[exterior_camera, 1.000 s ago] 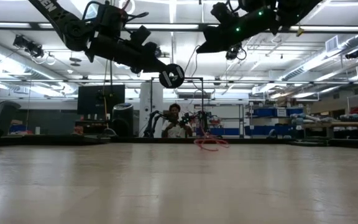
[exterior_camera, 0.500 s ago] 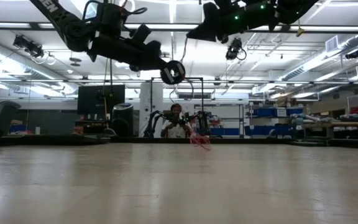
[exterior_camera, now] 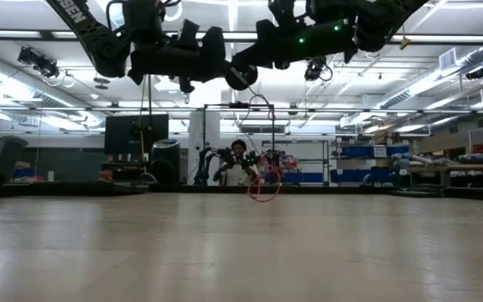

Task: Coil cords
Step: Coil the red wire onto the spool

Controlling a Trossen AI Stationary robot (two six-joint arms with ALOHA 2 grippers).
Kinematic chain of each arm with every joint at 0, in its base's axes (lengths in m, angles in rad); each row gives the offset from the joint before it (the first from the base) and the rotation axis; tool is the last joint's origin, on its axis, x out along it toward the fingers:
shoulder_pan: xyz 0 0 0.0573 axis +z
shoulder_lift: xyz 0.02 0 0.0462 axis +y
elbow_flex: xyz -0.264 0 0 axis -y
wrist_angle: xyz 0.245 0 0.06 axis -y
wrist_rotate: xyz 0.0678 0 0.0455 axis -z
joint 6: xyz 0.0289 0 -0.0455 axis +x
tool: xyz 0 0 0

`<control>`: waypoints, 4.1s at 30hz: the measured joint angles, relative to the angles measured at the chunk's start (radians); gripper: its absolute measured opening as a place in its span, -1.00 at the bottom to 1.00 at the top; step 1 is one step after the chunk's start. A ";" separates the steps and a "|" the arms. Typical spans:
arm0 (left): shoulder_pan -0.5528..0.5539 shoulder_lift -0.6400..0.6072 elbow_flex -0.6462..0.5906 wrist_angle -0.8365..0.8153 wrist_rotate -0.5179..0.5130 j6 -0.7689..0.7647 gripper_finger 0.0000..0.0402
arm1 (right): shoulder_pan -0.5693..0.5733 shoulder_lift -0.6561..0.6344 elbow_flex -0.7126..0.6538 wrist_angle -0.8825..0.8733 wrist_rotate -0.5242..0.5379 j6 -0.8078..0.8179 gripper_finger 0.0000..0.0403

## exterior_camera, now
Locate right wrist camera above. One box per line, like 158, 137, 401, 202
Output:
268, 0, 309, 26

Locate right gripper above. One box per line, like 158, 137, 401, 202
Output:
231, 18, 358, 72

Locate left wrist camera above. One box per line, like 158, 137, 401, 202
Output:
176, 18, 200, 47

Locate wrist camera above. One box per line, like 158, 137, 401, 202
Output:
268, 0, 309, 26
176, 18, 200, 47

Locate shelf with blue bins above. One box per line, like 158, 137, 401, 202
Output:
329, 140, 411, 186

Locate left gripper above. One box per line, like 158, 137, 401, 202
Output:
127, 25, 234, 94

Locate person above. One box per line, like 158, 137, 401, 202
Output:
214, 139, 259, 187

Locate black monitor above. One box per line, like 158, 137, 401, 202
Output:
104, 113, 170, 155

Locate yellow hanging tag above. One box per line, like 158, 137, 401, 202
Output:
399, 24, 411, 51

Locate black wire spool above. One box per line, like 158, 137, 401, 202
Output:
224, 62, 259, 91

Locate wooden workbench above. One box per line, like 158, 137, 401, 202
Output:
408, 161, 483, 189

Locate black overhead camera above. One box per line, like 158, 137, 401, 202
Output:
17, 45, 61, 80
303, 56, 334, 83

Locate blue grey office chair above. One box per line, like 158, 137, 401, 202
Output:
0, 136, 30, 186

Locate metal wire shelf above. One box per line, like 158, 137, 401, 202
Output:
260, 140, 330, 185

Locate black overhead light beam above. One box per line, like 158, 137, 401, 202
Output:
0, 28, 483, 44

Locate black gantry frame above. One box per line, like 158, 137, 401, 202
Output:
201, 102, 277, 185

